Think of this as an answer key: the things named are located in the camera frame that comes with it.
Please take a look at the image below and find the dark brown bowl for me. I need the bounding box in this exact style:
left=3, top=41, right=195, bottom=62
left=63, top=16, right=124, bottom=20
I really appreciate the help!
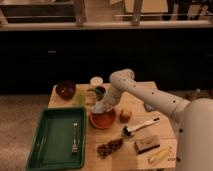
left=56, top=80, right=76, bottom=100

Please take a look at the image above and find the green plastic tray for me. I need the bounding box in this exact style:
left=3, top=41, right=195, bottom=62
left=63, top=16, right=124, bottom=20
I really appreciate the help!
left=26, top=107, right=87, bottom=171

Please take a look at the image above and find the wooden table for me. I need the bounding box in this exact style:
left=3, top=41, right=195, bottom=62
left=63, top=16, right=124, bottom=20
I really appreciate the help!
left=47, top=81, right=186, bottom=171

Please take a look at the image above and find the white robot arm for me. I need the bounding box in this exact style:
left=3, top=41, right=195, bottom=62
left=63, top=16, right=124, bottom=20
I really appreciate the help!
left=104, top=69, right=213, bottom=171

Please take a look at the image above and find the yellow corn cob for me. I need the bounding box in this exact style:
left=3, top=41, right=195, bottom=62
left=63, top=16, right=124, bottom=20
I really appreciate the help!
left=148, top=148, right=170, bottom=165

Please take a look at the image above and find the dark green cup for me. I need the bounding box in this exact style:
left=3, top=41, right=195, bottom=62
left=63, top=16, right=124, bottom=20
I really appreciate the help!
left=90, top=86, right=106, bottom=101

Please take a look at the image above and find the red orange bowl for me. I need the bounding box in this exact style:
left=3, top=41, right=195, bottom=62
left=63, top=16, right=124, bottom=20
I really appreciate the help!
left=89, top=108, right=116, bottom=129

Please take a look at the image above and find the grey-blue towel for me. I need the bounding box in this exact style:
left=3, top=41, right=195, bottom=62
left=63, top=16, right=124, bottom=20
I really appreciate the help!
left=92, top=102, right=113, bottom=114

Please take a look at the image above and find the bunch of dark grapes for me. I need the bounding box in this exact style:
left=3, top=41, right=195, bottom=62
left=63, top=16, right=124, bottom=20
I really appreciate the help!
left=97, top=138, right=123, bottom=158

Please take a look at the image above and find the metal fork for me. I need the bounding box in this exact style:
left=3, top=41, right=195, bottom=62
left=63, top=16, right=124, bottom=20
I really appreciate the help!
left=72, top=123, right=78, bottom=154

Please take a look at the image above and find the blue sponge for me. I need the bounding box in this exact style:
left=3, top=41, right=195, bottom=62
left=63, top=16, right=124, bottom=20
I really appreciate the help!
left=144, top=103, right=154, bottom=112

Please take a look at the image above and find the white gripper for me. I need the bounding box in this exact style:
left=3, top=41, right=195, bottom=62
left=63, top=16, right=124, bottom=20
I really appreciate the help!
left=103, top=86, right=123, bottom=106

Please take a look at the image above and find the light green small object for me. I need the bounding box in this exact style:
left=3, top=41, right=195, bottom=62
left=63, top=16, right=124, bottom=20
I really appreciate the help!
left=73, top=94, right=86, bottom=106

